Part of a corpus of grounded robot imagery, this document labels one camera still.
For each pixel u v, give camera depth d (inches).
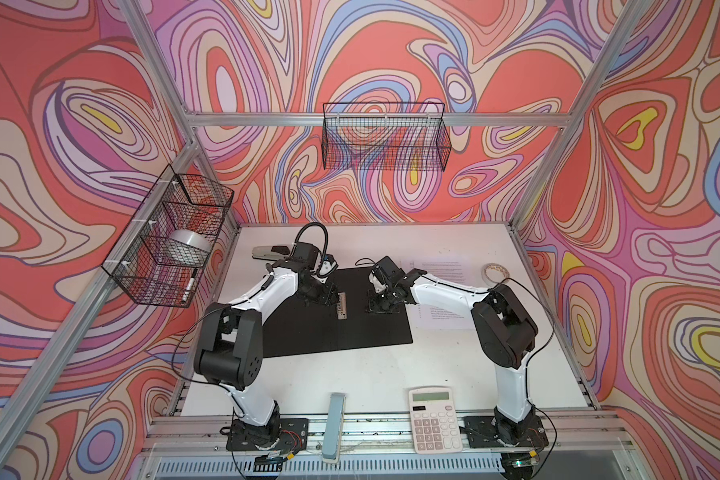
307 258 29.1
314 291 31.4
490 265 41.3
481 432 28.9
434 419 29.3
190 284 28.7
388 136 33.1
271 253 41.6
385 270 29.6
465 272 41.3
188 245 27.7
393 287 29.5
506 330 20.0
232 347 18.3
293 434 28.6
